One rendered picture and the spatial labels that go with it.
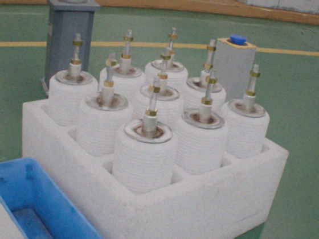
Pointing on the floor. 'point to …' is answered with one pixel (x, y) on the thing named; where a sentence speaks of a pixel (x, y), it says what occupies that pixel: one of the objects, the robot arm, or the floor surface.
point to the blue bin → (40, 203)
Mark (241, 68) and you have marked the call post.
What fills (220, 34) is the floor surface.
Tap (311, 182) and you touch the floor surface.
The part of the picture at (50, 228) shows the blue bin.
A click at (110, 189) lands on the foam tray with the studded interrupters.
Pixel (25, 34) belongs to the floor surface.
